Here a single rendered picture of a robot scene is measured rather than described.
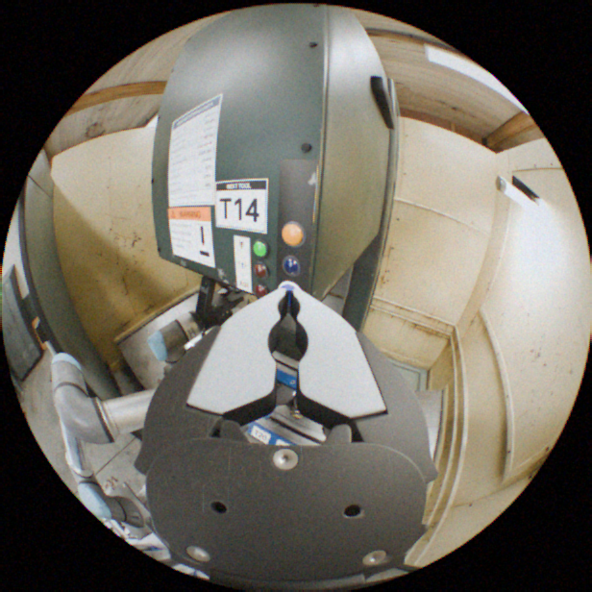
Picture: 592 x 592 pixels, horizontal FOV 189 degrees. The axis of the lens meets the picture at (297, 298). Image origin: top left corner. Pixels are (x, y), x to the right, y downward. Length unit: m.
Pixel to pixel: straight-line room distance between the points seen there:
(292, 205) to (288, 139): 0.08
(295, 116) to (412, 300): 1.27
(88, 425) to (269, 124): 0.53
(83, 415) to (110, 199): 1.22
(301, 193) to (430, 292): 1.21
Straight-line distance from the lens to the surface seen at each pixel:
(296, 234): 0.23
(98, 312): 1.53
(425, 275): 1.32
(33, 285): 0.69
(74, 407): 0.44
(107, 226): 1.43
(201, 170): 0.35
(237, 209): 0.29
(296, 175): 0.23
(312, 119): 0.24
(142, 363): 1.55
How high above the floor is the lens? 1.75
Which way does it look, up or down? 33 degrees down
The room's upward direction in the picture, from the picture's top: 4 degrees clockwise
